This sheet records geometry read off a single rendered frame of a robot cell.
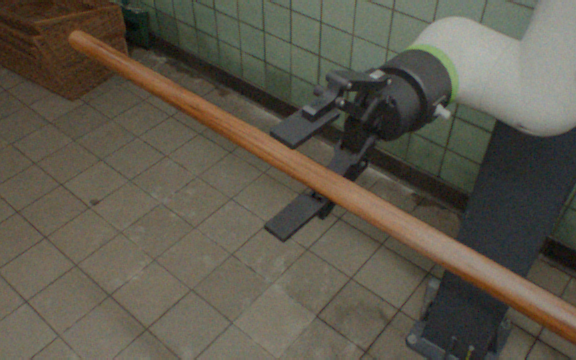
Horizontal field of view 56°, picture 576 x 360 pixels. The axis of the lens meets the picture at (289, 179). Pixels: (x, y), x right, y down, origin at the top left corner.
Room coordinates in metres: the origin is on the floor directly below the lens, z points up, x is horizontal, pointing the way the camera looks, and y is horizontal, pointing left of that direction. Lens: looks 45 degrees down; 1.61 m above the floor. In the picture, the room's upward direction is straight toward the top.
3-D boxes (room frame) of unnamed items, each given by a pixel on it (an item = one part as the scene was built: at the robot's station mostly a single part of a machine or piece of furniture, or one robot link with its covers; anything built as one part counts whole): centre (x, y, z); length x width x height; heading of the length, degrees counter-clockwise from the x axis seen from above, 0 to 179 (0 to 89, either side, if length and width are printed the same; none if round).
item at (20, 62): (2.44, 1.21, 0.14); 0.56 x 0.49 x 0.28; 56
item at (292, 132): (0.40, -0.01, 1.29); 0.07 x 0.03 x 0.01; 139
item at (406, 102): (0.50, -0.10, 1.21); 0.09 x 0.07 x 0.08; 139
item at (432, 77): (0.55, -0.15, 1.21); 0.12 x 0.06 x 0.09; 48
